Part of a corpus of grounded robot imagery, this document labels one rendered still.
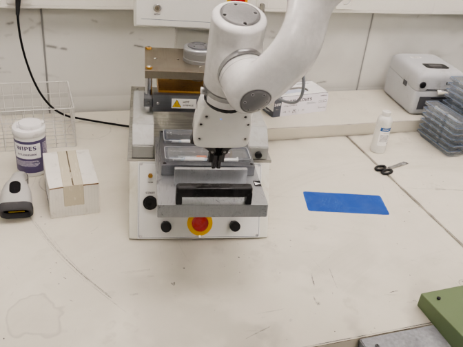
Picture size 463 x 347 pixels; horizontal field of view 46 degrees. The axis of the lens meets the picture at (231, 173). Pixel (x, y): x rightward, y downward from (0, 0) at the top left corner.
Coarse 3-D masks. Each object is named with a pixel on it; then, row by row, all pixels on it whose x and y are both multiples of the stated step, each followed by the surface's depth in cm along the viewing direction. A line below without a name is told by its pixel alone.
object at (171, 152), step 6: (168, 150) 118; (174, 150) 118; (180, 150) 118; (186, 150) 118; (192, 150) 119; (198, 150) 119; (204, 150) 119; (234, 150) 120; (240, 150) 121; (246, 150) 121; (168, 156) 115; (174, 156) 116; (180, 156) 116; (186, 156) 116; (192, 156) 116; (198, 156) 116; (204, 156) 117; (228, 156) 118; (234, 156) 118; (240, 156) 118; (246, 156) 118
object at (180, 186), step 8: (184, 184) 105; (192, 184) 105; (200, 184) 106; (208, 184) 106; (216, 184) 106; (224, 184) 106; (232, 184) 107; (240, 184) 107; (248, 184) 107; (176, 192) 105; (184, 192) 105; (192, 192) 105; (200, 192) 105; (208, 192) 105; (216, 192) 106; (224, 192) 106; (232, 192) 106; (240, 192) 106; (248, 192) 107; (176, 200) 105; (248, 200) 108
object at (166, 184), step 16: (160, 160) 120; (160, 176) 114; (176, 176) 111; (192, 176) 111; (208, 176) 112; (224, 176) 112; (240, 176) 113; (256, 176) 118; (160, 192) 109; (256, 192) 113; (160, 208) 106; (176, 208) 106; (192, 208) 107; (208, 208) 107; (224, 208) 108; (240, 208) 108; (256, 208) 109
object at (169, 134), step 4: (164, 132) 125; (168, 132) 125; (172, 132) 125; (176, 132) 126; (180, 132) 126; (184, 132) 126; (188, 132) 126; (164, 136) 123; (168, 136) 123; (172, 136) 124; (176, 136) 124; (180, 136) 124; (184, 136) 124; (188, 136) 124
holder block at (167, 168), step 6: (162, 132) 127; (162, 138) 124; (162, 144) 122; (168, 144) 122; (174, 144) 122; (180, 144) 123; (186, 144) 123; (192, 144) 123; (162, 150) 119; (162, 156) 117; (162, 162) 115; (168, 162) 115; (174, 162) 115; (180, 162) 115; (186, 162) 116; (192, 162) 116; (198, 162) 116; (204, 162) 116; (210, 162) 116; (222, 162) 117; (228, 162) 117; (234, 162) 117; (240, 162) 118; (246, 162) 118; (252, 162) 118; (162, 168) 114; (168, 168) 114; (252, 168) 117; (162, 174) 115; (168, 174) 115; (252, 174) 118
